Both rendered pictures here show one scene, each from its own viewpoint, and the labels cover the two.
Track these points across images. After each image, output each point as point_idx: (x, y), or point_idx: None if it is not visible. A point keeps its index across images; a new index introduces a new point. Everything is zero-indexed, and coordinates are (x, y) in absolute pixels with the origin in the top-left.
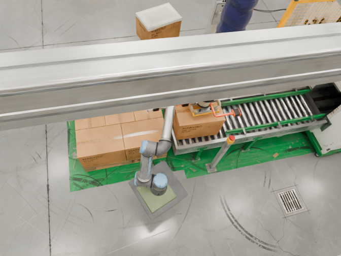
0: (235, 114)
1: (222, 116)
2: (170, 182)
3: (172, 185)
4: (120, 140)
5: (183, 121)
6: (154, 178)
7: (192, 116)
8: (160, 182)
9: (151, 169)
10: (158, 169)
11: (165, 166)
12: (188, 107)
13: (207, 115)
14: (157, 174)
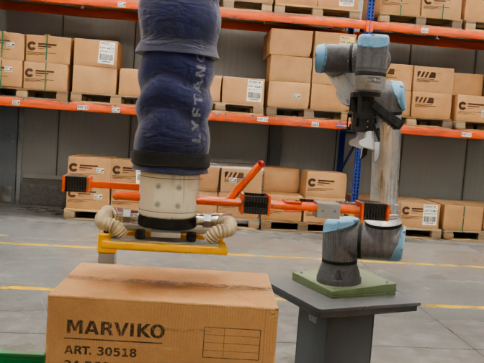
0: (86, 175)
1: (87, 266)
2: (305, 290)
3: (299, 287)
4: None
5: (247, 275)
6: (358, 218)
7: (207, 277)
8: (341, 217)
9: (356, 305)
10: (337, 302)
11: (315, 303)
12: (213, 289)
13: (145, 273)
14: (351, 220)
